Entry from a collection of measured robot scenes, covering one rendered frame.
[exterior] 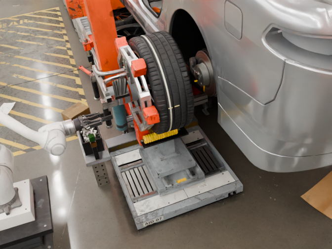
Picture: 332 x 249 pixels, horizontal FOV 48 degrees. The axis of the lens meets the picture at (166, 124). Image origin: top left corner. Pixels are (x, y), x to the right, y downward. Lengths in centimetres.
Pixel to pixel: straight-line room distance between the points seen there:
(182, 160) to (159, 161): 18
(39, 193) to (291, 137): 174
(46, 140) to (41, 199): 68
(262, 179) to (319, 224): 53
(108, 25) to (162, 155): 103
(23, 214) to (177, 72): 130
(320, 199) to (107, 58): 184
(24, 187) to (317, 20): 205
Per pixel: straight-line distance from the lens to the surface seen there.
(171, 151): 285
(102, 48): 273
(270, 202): 286
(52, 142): 211
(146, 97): 221
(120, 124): 271
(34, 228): 257
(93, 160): 262
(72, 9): 464
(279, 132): 177
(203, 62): 254
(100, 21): 265
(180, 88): 222
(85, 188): 308
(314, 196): 294
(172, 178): 280
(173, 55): 225
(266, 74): 165
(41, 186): 280
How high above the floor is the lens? 219
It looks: 38 degrees down
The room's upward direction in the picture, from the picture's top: 7 degrees counter-clockwise
